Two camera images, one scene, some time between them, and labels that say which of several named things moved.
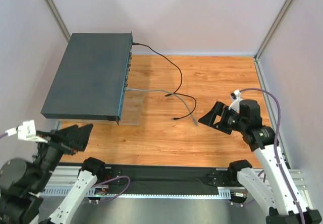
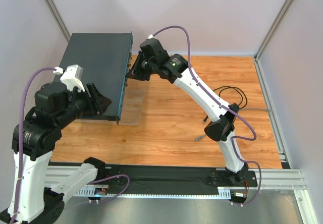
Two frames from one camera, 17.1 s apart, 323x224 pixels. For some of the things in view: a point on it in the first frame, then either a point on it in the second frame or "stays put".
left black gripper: (63, 145) to (91, 101)
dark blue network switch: (91, 80) stays put
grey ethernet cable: (126, 89) to (239, 110)
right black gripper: (222, 119) to (139, 67)
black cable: (180, 85) to (229, 87)
